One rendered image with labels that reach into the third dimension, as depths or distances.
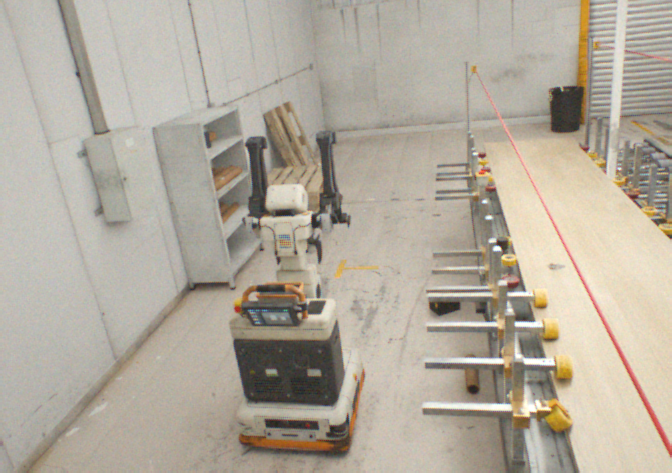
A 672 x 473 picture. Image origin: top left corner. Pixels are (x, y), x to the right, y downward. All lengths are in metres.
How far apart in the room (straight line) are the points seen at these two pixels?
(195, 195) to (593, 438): 3.70
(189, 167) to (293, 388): 2.39
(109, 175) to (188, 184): 0.98
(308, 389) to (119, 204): 1.93
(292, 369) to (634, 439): 1.64
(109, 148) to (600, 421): 3.23
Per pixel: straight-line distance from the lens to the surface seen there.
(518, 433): 2.02
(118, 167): 3.93
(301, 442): 3.10
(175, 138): 4.70
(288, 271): 3.06
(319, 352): 2.80
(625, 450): 1.93
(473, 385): 3.53
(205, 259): 4.99
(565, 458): 2.27
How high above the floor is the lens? 2.20
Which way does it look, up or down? 20 degrees down
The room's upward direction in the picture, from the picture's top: 7 degrees counter-clockwise
